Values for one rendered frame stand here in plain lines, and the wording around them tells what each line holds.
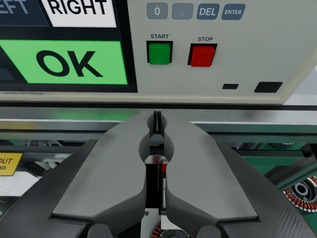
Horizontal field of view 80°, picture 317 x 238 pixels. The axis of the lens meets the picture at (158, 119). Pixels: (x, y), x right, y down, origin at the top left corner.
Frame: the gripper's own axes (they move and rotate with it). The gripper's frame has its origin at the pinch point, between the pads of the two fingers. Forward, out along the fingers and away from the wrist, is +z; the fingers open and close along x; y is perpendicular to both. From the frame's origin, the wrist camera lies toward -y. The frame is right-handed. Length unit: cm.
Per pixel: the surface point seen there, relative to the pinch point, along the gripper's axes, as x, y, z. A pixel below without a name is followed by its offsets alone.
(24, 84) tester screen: -14.3, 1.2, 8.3
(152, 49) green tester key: -0.5, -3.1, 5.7
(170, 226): 2.6, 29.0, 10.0
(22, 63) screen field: -13.0, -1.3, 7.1
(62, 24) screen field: -7.6, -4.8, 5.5
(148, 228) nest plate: -1.8, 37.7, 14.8
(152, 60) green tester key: -0.5, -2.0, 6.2
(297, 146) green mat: 44, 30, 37
